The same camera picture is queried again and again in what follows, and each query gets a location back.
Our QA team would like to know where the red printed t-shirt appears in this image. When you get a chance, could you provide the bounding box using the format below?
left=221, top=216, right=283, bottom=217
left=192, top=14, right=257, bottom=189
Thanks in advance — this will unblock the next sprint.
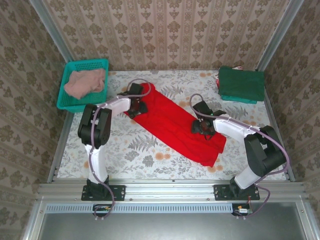
left=123, top=83, right=227, bottom=168

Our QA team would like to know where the teal plastic basket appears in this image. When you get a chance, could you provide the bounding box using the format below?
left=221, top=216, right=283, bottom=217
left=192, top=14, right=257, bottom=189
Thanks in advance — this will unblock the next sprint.
left=56, top=58, right=110, bottom=114

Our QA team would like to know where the teal green folded t-shirt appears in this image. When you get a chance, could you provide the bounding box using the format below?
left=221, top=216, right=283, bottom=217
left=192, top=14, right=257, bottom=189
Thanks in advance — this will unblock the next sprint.
left=221, top=93, right=258, bottom=105

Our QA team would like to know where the dark green folded t-shirt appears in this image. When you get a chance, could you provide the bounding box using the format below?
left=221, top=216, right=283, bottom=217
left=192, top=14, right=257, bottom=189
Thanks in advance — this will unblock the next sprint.
left=217, top=65, right=266, bottom=102

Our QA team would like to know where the pink t-shirt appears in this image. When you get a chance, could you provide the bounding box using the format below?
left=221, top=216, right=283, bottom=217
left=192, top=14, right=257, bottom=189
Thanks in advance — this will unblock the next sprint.
left=63, top=68, right=106, bottom=100

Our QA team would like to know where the small connector board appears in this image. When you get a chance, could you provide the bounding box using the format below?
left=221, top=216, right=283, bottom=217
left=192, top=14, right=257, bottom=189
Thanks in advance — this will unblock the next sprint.
left=92, top=203, right=115, bottom=218
left=231, top=203, right=252, bottom=217

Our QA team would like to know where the grey metal sheet panel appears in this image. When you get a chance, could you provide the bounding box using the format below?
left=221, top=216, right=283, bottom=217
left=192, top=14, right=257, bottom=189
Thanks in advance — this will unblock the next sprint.
left=23, top=201, right=320, bottom=240

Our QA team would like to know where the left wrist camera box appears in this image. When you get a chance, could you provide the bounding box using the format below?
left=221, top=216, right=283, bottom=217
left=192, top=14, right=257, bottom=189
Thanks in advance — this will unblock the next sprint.
left=127, top=83, right=145, bottom=98

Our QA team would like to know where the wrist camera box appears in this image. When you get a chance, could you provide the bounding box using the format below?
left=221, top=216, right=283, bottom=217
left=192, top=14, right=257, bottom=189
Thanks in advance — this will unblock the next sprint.
left=193, top=100, right=214, bottom=116
left=127, top=83, right=145, bottom=98

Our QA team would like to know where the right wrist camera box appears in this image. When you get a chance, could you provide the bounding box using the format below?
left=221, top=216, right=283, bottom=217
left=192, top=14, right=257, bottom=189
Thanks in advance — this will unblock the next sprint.
left=193, top=100, right=214, bottom=116

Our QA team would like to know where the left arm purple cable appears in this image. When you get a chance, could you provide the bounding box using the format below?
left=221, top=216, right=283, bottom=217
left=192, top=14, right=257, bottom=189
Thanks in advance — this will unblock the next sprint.
left=86, top=79, right=152, bottom=221

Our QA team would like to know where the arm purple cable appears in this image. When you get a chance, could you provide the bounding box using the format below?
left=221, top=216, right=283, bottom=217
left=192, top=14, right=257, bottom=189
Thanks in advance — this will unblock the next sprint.
left=86, top=79, right=152, bottom=221
left=189, top=93, right=292, bottom=219

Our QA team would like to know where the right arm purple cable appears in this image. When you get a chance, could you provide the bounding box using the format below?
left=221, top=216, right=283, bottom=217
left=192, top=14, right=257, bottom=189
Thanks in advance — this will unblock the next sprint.
left=189, top=93, right=292, bottom=219

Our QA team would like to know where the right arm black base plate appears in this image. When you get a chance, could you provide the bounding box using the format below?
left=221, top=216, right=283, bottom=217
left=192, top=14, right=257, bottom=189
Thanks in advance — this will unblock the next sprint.
left=213, top=184, right=261, bottom=201

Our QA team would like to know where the aluminium side rail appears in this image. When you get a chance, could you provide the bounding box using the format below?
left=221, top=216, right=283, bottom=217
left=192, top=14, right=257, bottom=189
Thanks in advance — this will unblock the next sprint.
left=263, top=92, right=296, bottom=182
left=47, top=112, right=76, bottom=183

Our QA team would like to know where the aluminium frame rail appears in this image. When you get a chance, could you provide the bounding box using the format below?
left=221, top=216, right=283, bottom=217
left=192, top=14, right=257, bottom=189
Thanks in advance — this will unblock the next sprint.
left=37, top=178, right=307, bottom=203

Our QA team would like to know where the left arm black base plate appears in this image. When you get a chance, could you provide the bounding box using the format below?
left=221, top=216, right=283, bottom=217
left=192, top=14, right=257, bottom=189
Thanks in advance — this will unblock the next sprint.
left=81, top=184, right=126, bottom=202

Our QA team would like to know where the grey slotted cable duct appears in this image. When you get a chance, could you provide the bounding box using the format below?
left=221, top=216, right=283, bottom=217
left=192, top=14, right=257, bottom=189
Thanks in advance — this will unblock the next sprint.
left=44, top=202, right=238, bottom=214

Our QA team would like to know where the aluminium frame post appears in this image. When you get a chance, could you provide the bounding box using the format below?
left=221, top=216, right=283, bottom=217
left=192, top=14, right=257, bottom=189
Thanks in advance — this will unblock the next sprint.
left=28, top=0, right=82, bottom=76
left=256, top=0, right=305, bottom=72

